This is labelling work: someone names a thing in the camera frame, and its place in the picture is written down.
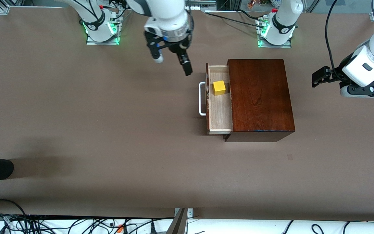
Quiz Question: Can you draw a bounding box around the white drawer handle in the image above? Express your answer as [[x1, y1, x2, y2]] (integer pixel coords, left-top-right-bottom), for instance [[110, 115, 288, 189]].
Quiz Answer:
[[199, 82, 208, 116]]

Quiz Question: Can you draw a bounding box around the yellow wooden block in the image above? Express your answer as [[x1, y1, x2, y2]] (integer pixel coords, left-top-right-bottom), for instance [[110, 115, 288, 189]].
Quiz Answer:
[[213, 80, 227, 96]]

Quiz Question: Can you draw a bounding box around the light wooden drawer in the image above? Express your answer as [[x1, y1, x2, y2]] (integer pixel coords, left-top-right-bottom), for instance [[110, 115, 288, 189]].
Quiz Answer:
[[206, 63, 234, 135]]

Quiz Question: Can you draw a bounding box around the dark brown wooden cabinet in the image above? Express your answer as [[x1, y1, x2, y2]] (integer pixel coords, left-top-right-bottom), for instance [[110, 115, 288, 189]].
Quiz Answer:
[[223, 58, 296, 143]]

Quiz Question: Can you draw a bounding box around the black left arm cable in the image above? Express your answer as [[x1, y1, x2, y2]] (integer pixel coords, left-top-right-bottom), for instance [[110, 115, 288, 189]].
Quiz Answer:
[[325, 0, 344, 77]]

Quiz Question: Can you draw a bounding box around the grey network switch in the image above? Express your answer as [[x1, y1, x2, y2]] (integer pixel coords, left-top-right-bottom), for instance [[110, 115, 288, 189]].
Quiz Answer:
[[187, 0, 217, 9]]

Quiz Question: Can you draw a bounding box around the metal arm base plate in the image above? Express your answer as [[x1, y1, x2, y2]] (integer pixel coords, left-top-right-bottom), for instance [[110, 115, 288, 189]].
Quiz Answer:
[[257, 18, 292, 48], [86, 9, 122, 46]]

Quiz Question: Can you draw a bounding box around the black base power cable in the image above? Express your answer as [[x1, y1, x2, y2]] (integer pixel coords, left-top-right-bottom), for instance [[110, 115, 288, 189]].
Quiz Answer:
[[206, 10, 267, 29]]

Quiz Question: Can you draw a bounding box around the aluminium frame beam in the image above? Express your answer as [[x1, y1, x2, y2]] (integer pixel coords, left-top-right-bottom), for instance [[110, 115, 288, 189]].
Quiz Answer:
[[166, 208, 194, 234]]

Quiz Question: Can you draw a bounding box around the long black arc cable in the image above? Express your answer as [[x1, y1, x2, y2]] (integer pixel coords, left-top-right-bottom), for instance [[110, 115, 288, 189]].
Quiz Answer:
[[0, 199, 28, 216]]

